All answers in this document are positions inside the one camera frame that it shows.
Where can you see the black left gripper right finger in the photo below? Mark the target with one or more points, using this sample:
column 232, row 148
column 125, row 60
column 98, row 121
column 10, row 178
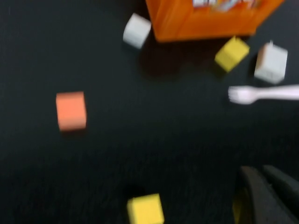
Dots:
column 285, row 184

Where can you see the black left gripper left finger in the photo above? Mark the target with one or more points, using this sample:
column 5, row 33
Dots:
column 261, row 203

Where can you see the pink plastic fork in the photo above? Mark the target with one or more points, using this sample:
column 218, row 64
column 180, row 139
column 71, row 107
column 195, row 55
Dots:
column 257, row 94

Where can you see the orange plastic cutlery holder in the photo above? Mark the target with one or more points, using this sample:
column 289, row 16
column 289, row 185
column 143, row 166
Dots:
column 210, row 23

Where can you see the yellow foam cube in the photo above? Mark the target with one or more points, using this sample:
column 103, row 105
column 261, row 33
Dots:
column 231, row 54
column 146, row 210

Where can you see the orange foam cube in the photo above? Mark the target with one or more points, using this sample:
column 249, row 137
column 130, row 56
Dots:
column 71, row 112

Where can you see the white foam cube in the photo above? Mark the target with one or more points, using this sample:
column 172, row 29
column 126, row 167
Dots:
column 136, row 31

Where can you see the white USB wall charger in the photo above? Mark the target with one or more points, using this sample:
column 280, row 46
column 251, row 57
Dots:
column 271, row 63

